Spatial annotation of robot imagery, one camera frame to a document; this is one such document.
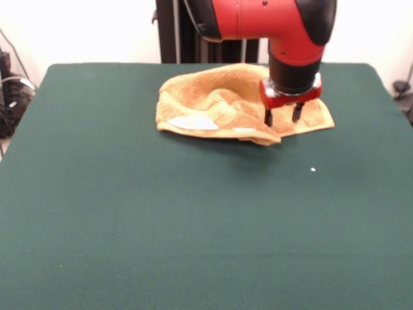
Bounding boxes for dark green table cloth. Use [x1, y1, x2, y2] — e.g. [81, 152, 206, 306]
[0, 63, 413, 310]

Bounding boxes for black device with cable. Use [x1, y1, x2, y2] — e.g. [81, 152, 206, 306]
[392, 79, 413, 127]

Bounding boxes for black cable bundle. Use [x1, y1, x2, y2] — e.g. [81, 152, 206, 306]
[0, 27, 38, 140]

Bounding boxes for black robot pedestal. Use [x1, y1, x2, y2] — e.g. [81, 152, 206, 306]
[150, 0, 270, 64]

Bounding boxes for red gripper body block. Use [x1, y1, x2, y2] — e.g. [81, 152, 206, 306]
[259, 72, 323, 110]

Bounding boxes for orange terry towel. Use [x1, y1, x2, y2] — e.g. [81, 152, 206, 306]
[156, 63, 336, 147]

